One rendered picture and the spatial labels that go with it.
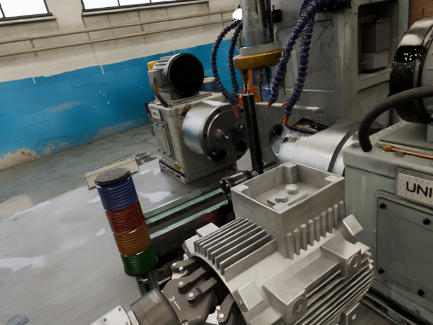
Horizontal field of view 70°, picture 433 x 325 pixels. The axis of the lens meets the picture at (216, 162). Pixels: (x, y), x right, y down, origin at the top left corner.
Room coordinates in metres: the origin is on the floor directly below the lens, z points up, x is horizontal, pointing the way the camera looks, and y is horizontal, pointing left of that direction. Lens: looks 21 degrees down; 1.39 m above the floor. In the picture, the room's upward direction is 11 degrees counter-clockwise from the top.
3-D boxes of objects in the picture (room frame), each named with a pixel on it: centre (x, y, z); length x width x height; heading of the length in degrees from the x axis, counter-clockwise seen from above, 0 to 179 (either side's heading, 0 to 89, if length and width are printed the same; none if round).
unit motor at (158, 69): (1.56, 0.16, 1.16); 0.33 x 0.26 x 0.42; 27
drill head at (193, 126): (1.32, 0.00, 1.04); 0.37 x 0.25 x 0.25; 27
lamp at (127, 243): (0.49, 0.18, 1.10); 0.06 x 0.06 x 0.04
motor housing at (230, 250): (0.36, -0.05, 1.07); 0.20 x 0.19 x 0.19; 120
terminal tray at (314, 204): (0.38, -0.09, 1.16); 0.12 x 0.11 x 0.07; 120
